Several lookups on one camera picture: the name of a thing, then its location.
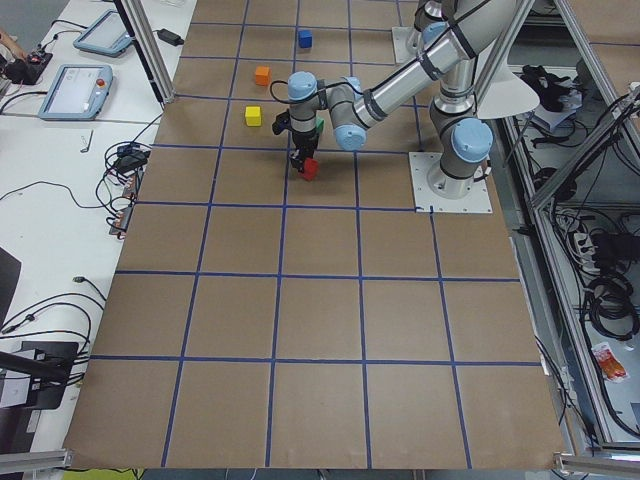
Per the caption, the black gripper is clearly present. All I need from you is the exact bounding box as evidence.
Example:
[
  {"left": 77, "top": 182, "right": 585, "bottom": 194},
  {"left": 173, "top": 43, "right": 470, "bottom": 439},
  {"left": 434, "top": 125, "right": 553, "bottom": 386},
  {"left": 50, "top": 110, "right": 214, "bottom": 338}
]
[{"left": 289, "top": 130, "right": 319, "bottom": 173}]

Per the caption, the red wooden block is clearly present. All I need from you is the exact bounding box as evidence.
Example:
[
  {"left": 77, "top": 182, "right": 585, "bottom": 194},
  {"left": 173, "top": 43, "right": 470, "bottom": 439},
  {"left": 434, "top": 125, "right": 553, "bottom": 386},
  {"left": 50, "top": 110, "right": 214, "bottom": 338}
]
[{"left": 299, "top": 157, "right": 319, "bottom": 181}]

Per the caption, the yellow wooden block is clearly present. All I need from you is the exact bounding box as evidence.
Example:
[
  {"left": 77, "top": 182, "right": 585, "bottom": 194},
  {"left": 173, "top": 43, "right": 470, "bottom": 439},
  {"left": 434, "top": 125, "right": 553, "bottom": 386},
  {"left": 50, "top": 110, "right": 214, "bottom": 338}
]
[{"left": 244, "top": 105, "right": 262, "bottom": 127}]

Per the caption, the orange wooden block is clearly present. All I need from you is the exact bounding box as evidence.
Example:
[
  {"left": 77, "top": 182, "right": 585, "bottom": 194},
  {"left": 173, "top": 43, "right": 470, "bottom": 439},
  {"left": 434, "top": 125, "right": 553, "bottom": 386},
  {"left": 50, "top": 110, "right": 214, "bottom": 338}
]
[{"left": 254, "top": 65, "right": 271, "bottom": 87}]

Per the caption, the blue wooden block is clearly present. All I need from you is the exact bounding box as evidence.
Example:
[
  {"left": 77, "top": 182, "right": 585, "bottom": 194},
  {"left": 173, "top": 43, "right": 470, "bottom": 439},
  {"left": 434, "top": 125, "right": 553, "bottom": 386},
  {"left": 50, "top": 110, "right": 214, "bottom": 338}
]
[{"left": 297, "top": 29, "right": 313, "bottom": 49}]

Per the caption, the person's hand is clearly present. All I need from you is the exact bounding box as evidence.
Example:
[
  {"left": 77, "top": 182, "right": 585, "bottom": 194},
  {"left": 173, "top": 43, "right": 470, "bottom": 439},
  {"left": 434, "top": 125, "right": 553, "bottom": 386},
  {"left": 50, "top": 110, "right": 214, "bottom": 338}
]
[{"left": 0, "top": 29, "right": 27, "bottom": 61}]

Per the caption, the brown paper table mat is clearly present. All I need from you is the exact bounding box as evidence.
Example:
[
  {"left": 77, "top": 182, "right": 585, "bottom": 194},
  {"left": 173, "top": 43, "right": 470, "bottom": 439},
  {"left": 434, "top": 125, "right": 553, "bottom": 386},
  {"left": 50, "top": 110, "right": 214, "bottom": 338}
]
[{"left": 65, "top": 1, "right": 564, "bottom": 469}]

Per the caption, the black power adapter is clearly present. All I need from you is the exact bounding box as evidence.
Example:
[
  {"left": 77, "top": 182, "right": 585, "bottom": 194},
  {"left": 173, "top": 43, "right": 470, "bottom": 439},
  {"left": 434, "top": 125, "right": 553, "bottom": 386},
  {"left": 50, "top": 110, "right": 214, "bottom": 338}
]
[{"left": 157, "top": 29, "right": 184, "bottom": 46}]

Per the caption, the metal allen key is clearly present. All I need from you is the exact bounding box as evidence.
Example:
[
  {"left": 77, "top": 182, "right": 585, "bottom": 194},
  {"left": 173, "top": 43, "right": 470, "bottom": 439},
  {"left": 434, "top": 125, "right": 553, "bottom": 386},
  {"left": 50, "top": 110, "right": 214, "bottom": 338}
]
[{"left": 80, "top": 130, "right": 94, "bottom": 153}]

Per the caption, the white plastic chair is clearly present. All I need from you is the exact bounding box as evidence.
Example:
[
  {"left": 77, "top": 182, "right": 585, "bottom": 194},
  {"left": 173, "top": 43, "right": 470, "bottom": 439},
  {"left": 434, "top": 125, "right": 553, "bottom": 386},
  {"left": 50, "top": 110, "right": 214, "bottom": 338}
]
[{"left": 474, "top": 40, "right": 540, "bottom": 120}]

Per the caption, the far blue teach pendant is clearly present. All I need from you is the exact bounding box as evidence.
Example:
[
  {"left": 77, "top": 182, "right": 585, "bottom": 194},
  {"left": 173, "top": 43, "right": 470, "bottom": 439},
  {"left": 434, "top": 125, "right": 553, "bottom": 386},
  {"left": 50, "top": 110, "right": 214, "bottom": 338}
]
[{"left": 73, "top": 10, "right": 132, "bottom": 58}]

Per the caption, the blue teach pendant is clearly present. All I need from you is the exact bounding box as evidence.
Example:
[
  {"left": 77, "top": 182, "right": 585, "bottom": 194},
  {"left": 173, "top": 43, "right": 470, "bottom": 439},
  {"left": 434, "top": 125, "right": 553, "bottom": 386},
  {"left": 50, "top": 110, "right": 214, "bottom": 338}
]
[
  {"left": 38, "top": 64, "right": 113, "bottom": 121},
  {"left": 73, "top": 10, "right": 132, "bottom": 58}
]

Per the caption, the near blue teach pendant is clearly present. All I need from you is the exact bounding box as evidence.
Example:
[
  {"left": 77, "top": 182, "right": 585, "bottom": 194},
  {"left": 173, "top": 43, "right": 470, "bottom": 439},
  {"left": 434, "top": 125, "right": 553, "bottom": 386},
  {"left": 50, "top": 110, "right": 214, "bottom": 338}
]
[{"left": 38, "top": 64, "right": 113, "bottom": 121}]

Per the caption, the black joystick controller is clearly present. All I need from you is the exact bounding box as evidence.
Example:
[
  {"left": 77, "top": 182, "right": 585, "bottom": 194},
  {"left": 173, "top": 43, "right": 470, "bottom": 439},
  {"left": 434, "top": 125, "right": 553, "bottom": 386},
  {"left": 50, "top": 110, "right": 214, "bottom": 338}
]
[{"left": 2, "top": 50, "right": 53, "bottom": 85}]

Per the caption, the black monitor stand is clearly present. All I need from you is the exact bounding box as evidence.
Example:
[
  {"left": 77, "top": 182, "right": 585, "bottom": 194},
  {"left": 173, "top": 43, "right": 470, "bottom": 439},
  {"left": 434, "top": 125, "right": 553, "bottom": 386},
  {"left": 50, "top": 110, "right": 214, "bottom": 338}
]
[{"left": 1, "top": 341, "right": 79, "bottom": 410}]

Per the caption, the red snack packet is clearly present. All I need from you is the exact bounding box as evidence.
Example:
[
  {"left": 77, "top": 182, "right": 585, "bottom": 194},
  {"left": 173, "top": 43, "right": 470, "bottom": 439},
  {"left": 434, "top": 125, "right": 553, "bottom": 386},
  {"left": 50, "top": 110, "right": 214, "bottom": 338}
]
[{"left": 591, "top": 342, "right": 628, "bottom": 383}]

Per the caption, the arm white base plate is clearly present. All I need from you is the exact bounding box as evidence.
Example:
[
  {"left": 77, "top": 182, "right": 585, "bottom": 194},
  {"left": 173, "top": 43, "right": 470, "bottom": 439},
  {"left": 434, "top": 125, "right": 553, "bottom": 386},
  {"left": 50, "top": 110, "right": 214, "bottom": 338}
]
[
  {"left": 408, "top": 152, "right": 493, "bottom": 214},
  {"left": 392, "top": 23, "right": 444, "bottom": 64}
]

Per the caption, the aluminium frame post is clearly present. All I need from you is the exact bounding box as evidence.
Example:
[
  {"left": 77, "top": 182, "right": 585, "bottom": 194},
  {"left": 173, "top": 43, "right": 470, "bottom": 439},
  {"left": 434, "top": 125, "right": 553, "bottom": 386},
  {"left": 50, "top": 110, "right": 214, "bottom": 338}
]
[{"left": 114, "top": 0, "right": 175, "bottom": 105}]

